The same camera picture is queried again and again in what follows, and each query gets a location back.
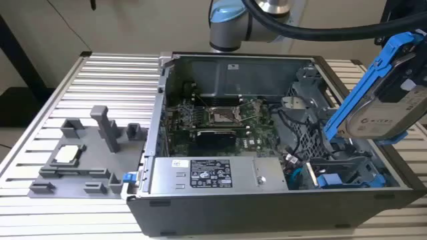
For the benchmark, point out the hard disk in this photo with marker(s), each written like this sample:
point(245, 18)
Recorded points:
point(383, 112)
point(328, 180)

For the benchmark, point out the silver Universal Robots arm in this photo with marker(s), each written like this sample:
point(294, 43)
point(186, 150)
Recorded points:
point(229, 30)

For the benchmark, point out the perforated metal disk bay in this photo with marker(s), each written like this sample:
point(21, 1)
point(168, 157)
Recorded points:
point(306, 130)

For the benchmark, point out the green motherboard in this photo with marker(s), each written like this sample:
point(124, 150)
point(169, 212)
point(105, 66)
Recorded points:
point(260, 140)

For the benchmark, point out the CPU socket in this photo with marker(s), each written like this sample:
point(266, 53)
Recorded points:
point(221, 113)

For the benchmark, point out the black graphics card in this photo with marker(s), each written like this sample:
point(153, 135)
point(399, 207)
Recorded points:
point(216, 140)

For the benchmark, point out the black open PC case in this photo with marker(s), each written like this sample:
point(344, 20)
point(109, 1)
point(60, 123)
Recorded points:
point(233, 215)

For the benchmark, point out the grey power supply unit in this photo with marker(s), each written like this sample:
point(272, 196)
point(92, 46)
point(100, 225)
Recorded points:
point(166, 180)

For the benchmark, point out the blue case latch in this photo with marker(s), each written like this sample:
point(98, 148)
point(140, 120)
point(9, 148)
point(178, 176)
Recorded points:
point(126, 177)

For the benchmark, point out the grey parts rack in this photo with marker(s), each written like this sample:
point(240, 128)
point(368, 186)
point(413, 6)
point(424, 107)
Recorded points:
point(100, 160)

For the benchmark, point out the silver CPU chip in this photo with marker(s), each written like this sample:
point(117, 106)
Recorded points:
point(66, 152)

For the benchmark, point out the black desk frame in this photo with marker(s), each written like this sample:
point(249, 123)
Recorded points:
point(20, 105)

